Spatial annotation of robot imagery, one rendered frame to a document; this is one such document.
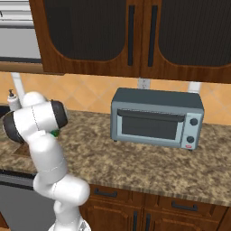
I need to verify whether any dark sink basin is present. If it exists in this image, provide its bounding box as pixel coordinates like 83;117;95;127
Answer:
0;104;11;119

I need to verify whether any white wall outlet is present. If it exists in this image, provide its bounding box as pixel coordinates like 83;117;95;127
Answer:
137;78;151;90

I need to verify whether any black wall cupboard handle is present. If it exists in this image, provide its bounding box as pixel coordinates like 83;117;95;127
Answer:
147;5;159;68
127;5;135;67

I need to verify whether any brown wall cupboard door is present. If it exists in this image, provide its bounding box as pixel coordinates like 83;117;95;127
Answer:
140;0;231;85
28;0;144;79

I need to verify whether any grey dishwasher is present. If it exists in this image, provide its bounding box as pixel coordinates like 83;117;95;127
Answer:
0;169;59;231

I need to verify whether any white wall switch plate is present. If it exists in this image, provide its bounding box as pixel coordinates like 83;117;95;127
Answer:
188;81;202;93

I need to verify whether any black drawer handle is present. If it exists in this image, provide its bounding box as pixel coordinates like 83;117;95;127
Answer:
93;188;118;199
171;200;199;212

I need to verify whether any grey toaster oven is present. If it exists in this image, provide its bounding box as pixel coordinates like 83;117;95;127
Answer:
109;87;206;152

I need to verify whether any grey range hood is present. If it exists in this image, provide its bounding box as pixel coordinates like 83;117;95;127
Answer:
0;0;42;65

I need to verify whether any black base cupboard handle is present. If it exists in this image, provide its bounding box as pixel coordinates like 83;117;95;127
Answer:
144;213;152;231
132;210;139;231

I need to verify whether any dark toaster oven door handle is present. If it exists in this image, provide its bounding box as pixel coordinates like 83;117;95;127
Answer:
116;108;186;123

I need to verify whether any brown wooden cutting board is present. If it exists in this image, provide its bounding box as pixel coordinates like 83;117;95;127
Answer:
12;142;32;159

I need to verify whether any white soap dispenser bottle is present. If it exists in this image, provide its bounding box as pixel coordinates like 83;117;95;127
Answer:
6;88;21;112

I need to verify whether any brown wooden drawer front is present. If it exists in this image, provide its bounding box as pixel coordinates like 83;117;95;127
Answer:
88;184;146;207
156;194;228;223

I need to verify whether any toaster oven glass door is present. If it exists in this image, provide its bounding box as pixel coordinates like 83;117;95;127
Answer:
115;107;186;143

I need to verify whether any brown base cupboard door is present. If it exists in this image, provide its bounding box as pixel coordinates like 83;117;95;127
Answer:
142;207;224;231
79;199;143;231

